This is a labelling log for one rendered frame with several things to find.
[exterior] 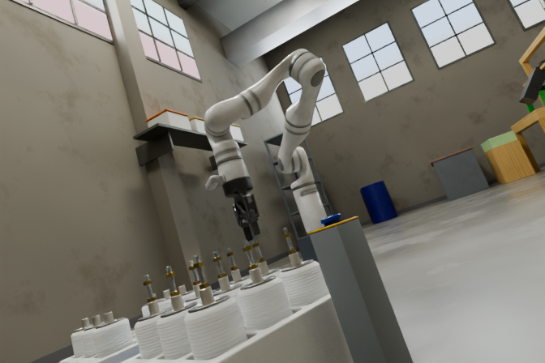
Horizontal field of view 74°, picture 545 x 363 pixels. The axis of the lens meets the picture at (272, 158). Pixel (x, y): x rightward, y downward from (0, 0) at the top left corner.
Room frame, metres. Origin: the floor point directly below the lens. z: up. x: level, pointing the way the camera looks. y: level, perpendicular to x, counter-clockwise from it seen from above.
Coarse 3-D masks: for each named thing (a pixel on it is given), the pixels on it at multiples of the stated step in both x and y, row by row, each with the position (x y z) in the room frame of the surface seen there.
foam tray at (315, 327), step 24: (312, 312) 0.74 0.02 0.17; (336, 312) 0.79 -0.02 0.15; (264, 336) 0.65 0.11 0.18; (288, 336) 0.69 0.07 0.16; (312, 336) 0.73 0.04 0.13; (336, 336) 0.77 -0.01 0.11; (144, 360) 0.78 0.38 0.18; (168, 360) 0.71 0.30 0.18; (192, 360) 0.65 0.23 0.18; (216, 360) 0.60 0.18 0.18; (240, 360) 0.61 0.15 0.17; (264, 360) 0.64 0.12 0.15; (288, 360) 0.68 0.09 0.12; (312, 360) 0.71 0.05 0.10; (336, 360) 0.75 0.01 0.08
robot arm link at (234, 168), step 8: (232, 160) 0.90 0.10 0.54; (240, 160) 0.91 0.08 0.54; (224, 168) 0.90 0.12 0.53; (232, 168) 0.89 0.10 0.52; (240, 168) 0.90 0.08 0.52; (216, 176) 0.87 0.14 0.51; (224, 176) 0.90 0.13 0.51; (232, 176) 0.89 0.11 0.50; (240, 176) 0.90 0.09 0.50; (248, 176) 0.92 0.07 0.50; (208, 184) 0.88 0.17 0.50; (216, 184) 0.89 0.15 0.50
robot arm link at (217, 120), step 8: (240, 96) 0.92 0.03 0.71; (216, 104) 0.89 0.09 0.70; (224, 104) 0.90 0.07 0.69; (232, 104) 0.91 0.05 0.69; (240, 104) 0.91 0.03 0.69; (248, 104) 0.92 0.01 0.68; (208, 112) 0.88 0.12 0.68; (216, 112) 0.88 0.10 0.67; (224, 112) 0.89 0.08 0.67; (232, 112) 0.90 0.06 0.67; (240, 112) 0.91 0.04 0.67; (248, 112) 0.93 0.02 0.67; (208, 120) 0.88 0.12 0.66; (216, 120) 0.88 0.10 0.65; (224, 120) 0.89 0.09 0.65; (232, 120) 0.90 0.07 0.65; (208, 128) 0.90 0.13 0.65; (216, 128) 0.89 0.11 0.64; (224, 128) 0.90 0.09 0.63
